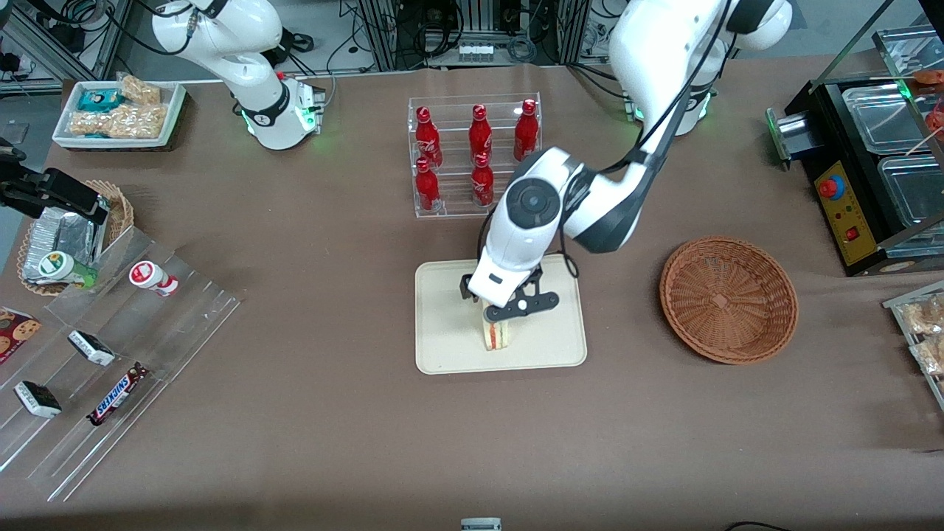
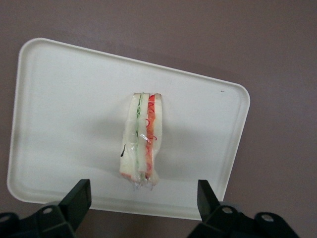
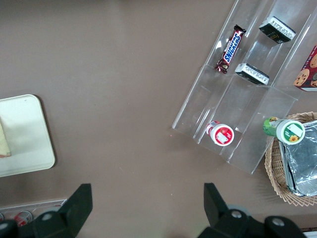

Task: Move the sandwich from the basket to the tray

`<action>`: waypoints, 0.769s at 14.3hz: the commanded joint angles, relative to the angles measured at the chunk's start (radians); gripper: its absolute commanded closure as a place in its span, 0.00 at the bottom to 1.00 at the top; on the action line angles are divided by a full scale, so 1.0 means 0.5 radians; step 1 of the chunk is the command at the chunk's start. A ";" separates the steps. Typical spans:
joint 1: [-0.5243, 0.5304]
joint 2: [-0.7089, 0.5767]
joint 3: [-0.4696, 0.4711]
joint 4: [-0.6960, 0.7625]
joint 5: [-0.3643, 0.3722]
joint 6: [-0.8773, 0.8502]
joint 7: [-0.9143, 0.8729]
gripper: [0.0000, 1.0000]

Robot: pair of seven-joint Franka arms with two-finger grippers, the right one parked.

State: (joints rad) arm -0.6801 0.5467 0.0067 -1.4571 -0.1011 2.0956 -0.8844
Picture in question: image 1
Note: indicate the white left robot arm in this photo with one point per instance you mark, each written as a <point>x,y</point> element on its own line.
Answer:
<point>649,44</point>

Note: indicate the metal warmer pan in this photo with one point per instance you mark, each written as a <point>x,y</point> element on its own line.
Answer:
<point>885,118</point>
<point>914,195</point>

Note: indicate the grey snack tray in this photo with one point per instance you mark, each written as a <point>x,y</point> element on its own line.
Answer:
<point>911,294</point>

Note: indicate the small rice cracker packet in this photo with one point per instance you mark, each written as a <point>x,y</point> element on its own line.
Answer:
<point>140,90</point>

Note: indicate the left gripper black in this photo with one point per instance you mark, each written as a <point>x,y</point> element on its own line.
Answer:
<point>467,287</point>

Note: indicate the clear acrylic stepped shelf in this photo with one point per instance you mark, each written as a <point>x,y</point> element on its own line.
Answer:
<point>184,324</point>

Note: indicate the Snickers chocolate bar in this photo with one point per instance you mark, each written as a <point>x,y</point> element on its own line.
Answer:
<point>116,394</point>

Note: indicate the brown round wicker basket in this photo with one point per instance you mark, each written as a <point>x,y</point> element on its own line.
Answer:
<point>726,302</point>

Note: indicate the white power strip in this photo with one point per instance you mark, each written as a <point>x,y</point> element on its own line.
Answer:
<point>476,51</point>

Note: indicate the red cola bottle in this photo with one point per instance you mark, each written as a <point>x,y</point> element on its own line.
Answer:
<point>526,129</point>
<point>481,183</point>
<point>426,186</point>
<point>427,136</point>
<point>480,133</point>

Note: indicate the clear acrylic bottle rack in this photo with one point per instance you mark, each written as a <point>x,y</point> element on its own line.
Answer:
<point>457,199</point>

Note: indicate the chocolate chip cookie pack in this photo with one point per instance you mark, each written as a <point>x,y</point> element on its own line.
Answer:
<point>15,332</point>

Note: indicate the clear bagged pastry packet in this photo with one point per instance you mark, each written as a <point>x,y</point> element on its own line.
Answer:
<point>933,355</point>
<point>925,317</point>

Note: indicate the large rice cracker packet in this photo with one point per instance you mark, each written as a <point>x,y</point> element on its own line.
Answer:
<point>118,122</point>

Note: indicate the small light wicker basket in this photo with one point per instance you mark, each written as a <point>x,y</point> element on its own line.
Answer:
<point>122,210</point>

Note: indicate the silver foil packet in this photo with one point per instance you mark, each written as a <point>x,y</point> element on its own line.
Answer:
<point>63,236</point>

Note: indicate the white snack tray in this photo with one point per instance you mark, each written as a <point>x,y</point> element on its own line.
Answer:
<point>175,110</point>

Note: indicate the small white labelled device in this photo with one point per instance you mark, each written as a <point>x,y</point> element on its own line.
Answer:
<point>481,525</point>

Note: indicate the beige rectangular tray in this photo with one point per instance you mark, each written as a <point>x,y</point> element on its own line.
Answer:
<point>442,346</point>

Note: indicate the teal snack packet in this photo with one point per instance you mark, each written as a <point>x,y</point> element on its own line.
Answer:
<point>99,99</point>

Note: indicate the black food warmer appliance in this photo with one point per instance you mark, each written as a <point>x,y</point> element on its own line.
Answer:
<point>841,214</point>

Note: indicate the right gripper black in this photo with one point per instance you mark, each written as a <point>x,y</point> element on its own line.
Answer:
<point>29,193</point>

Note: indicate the aluminium profile frame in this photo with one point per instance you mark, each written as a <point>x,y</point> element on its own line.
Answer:
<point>114,33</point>

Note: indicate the triangular sandwich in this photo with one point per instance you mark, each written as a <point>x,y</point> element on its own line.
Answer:
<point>499,335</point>

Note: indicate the red-lidded yogurt bottle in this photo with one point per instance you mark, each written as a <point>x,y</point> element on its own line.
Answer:
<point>147,275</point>

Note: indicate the aluminium equipment rack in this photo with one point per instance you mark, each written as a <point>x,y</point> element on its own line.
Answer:
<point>384,37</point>

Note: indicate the green-lidded yogurt bottle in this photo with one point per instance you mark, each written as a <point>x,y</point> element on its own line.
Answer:
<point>59,267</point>

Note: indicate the black and white snack bar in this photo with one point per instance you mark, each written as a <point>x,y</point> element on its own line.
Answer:
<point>90,347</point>
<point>37,399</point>

